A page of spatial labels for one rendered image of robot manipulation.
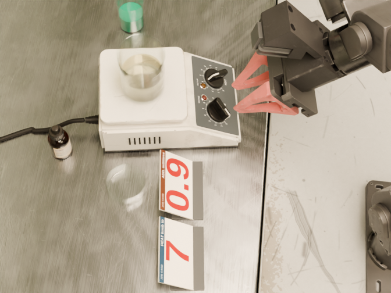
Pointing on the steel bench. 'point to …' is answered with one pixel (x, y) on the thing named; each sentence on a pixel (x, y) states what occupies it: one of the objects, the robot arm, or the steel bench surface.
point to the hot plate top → (164, 117)
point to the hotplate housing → (165, 128)
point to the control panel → (230, 100)
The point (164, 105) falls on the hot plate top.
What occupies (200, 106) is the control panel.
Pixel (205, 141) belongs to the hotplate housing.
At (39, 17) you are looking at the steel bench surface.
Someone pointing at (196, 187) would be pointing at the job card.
